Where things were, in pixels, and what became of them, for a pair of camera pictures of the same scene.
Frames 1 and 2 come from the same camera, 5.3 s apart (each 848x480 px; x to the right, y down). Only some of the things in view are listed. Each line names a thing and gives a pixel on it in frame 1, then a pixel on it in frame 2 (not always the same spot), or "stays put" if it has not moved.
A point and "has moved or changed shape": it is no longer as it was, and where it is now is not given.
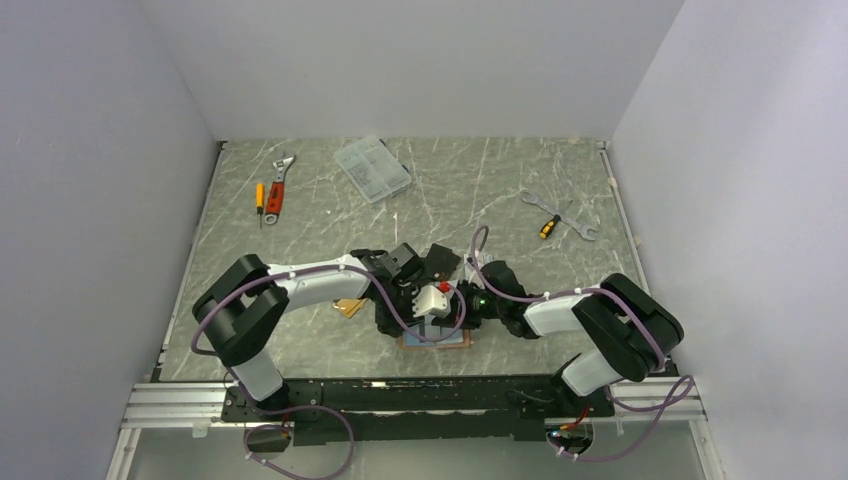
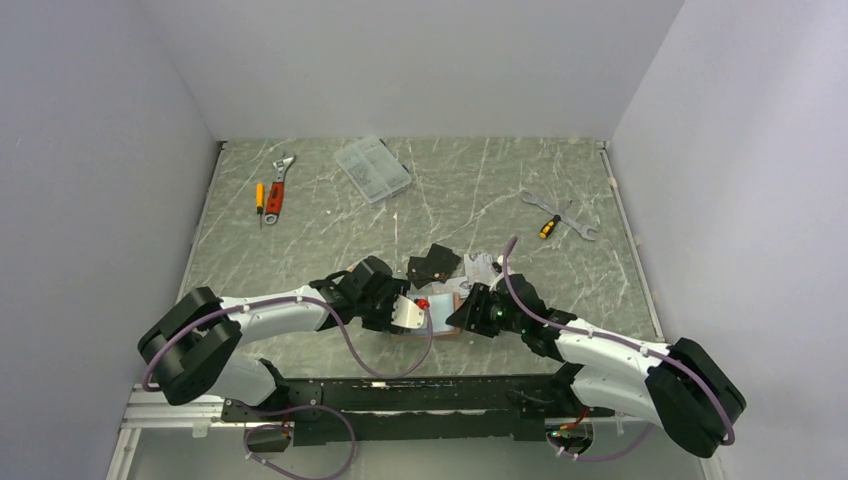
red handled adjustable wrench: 276,190 stays put
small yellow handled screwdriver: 260,199 stays put
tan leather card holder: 459,340 has moved or changed shape
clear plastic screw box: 374,167 stays put
